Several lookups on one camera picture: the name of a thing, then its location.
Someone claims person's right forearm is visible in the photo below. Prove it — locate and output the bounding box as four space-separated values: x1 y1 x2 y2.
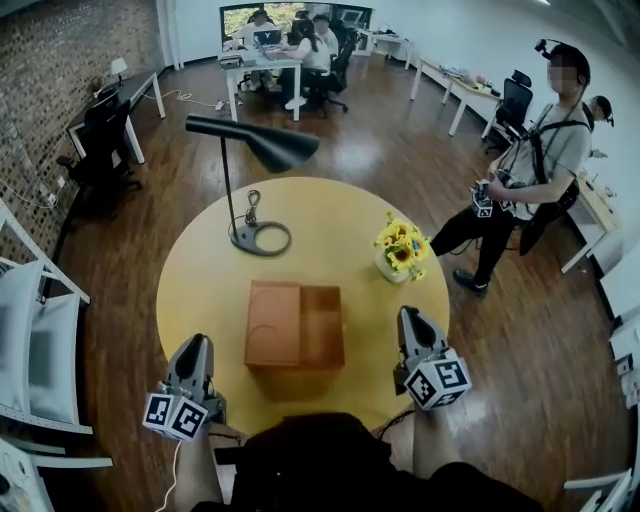
411 403 474 482

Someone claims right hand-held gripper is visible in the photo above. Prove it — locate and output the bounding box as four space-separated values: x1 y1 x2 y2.
392 305 473 413

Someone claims open laptop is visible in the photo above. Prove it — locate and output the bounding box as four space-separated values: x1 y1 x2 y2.
252 28 285 50

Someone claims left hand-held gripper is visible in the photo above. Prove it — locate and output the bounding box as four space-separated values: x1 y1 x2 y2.
142 333 227 443

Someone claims long white desk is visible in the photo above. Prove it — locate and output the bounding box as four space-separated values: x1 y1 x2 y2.
408 56 504 140

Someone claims black desk lamp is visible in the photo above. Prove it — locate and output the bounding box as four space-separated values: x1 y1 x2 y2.
185 113 321 258

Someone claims black lamp cable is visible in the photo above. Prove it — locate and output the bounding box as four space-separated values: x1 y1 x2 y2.
243 189 264 227

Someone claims person's black clothing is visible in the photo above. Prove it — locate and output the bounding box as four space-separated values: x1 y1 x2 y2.
192 412 547 512

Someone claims white floor cable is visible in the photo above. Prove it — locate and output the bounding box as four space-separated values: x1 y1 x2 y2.
163 88 227 112

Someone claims orange box lid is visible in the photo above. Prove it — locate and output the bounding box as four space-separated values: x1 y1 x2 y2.
244 280 303 367

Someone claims yellow sunflower bouquet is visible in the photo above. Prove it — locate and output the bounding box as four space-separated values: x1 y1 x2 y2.
372 210 432 282

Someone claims white flower vase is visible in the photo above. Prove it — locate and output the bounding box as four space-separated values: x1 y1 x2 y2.
374 248 412 286

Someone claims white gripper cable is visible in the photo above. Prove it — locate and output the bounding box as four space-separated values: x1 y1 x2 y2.
153 438 182 512

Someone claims orange box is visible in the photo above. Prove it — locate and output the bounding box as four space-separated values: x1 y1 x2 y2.
243 279 347 402

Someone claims white cabinet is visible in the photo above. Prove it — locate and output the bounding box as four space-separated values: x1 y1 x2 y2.
598 257 640 412

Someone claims light wooden desk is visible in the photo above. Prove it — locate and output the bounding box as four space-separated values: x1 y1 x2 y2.
559 168 620 275

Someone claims black desk with white legs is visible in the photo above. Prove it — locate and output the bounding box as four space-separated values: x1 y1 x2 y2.
66 69 167 166

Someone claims white office desk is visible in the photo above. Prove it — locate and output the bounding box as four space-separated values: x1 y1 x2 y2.
219 49 305 123

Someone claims person's left forearm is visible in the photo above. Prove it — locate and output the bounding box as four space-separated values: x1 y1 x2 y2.
172 430 227 512

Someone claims black office chair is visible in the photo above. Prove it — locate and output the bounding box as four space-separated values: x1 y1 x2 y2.
304 19 362 117
55 89 145 197
483 69 535 155

